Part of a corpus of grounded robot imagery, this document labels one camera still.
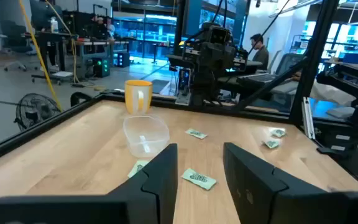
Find white cart base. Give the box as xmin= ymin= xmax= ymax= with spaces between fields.
xmin=31 ymin=70 xmax=74 ymax=85

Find silver metal bracket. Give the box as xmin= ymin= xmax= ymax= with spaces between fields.
xmin=301 ymin=96 xmax=316 ymax=140

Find rectangular clear plastic container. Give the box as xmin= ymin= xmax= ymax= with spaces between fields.
xmin=122 ymin=114 xmax=171 ymax=159

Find black floor fan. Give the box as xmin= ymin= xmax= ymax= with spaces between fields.
xmin=13 ymin=92 xmax=62 ymax=131

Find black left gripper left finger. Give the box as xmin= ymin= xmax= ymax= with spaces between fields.
xmin=0 ymin=142 xmax=179 ymax=224

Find green white sweetener packet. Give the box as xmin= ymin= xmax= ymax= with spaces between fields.
xmin=267 ymin=126 xmax=288 ymax=139
xmin=262 ymin=139 xmax=281 ymax=150
xmin=127 ymin=159 xmax=150 ymax=179
xmin=181 ymin=168 xmax=218 ymax=192
xmin=185 ymin=128 xmax=208 ymax=140

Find black aluminium table frame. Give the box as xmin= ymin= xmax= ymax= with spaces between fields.
xmin=0 ymin=0 xmax=358 ymax=175

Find grey office chair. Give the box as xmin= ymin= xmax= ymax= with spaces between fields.
xmin=272 ymin=52 xmax=306 ymax=77

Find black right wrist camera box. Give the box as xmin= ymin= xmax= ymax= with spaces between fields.
xmin=208 ymin=25 xmax=232 ymax=44

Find black office chair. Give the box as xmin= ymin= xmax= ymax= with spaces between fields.
xmin=0 ymin=18 xmax=39 ymax=72

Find black floor mat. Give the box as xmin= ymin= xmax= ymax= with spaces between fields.
xmin=150 ymin=79 xmax=171 ymax=95

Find black fan power cable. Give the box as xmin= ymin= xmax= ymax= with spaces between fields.
xmin=70 ymin=91 xmax=93 ymax=107

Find person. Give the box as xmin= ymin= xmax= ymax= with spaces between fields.
xmin=249 ymin=33 xmax=270 ymax=72
xmin=93 ymin=17 xmax=108 ymax=40

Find black office desk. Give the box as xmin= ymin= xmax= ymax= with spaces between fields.
xmin=31 ymin=30 xmax=74 ymax=85

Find black computer green lights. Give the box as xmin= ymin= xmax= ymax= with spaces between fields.
xmin=92 ymin=57 xmax=111 ymax=78

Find thin yellow cable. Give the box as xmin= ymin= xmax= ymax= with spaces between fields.
xmin=44 ymin=0 xmax=105 ymax=91

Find black desk keyboard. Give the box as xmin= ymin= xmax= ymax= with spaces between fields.
xmin=236 ymin=73 xmax=279 ymax=88

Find yellow white ceramic mug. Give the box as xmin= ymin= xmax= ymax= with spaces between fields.
xmin=124 ymin=79 xmax=154 ymax=115

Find black floor box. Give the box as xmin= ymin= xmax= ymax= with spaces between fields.
xmin=114 ymin=51 xmax=131 ymax=68

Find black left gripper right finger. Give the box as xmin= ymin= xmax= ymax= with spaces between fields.
xmin=223 ymin=142 xmax=358 ymax=224

